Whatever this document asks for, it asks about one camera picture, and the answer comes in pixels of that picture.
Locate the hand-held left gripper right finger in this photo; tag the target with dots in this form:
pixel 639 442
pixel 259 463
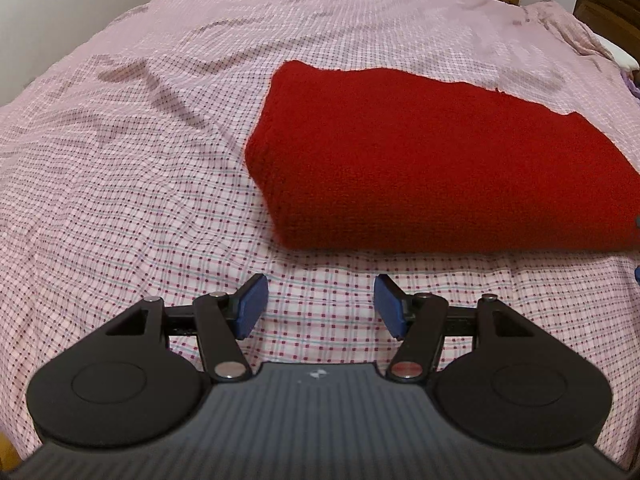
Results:
pixel 387 306

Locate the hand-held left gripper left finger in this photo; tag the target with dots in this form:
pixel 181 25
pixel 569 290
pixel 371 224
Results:
pixel 252 306

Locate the red knit sweater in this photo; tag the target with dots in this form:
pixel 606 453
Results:
pixel 425 160

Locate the pink checkered bed sheet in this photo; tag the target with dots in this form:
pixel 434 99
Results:
pixel 150 135

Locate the purple cloth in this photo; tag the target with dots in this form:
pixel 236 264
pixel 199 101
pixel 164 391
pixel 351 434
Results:
pixel 634 85

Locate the white pillow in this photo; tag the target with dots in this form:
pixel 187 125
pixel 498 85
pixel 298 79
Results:
pixel 622 54

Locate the wooden headboard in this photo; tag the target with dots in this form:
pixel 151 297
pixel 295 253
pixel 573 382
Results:
pixel 607 2

